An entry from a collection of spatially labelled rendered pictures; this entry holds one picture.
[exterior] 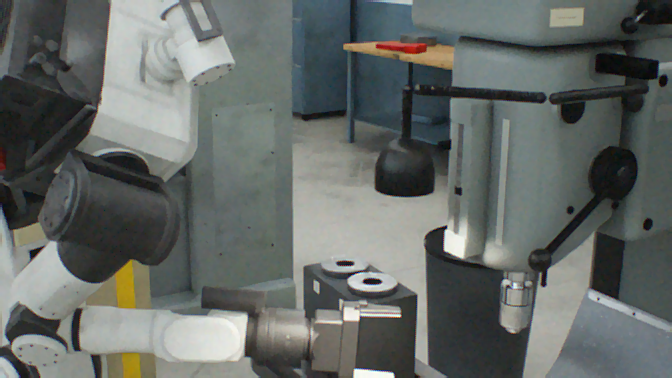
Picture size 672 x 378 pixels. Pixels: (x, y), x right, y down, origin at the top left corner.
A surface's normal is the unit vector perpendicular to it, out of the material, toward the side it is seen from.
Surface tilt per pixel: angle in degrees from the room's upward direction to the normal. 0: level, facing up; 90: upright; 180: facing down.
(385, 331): 90
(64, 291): 122
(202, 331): 76
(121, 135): 94
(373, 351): 90
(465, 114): 90
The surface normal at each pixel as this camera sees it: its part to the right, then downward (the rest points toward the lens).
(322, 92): 0.55, 0.23
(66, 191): -0.73, -0.27
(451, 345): -0.60, 0.28
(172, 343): 0.04, 0.04
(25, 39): 0.71, -0.36
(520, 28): -0.83, 0.14
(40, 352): 0.01, 0.75
